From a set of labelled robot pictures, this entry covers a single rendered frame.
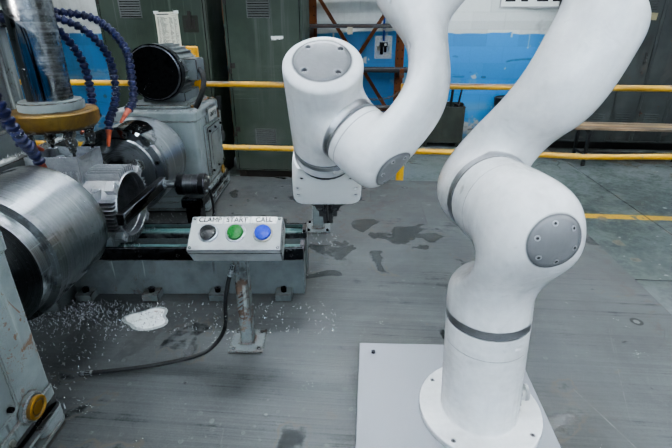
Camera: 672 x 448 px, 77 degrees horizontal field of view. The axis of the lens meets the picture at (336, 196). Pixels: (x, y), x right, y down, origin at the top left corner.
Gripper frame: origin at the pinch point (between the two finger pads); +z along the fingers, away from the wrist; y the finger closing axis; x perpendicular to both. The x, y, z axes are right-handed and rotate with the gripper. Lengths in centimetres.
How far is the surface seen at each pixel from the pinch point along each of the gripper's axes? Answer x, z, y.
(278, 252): 3.5, 9.5, 9.1
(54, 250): 5.1, 4.6, 46.1
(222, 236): 0.6, 8.7, 19.4
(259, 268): -3.6, 35.7, 17.3
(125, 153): -35, 32, 56
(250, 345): 15.6, 29.3, 16.4
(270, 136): -223, 259, 62
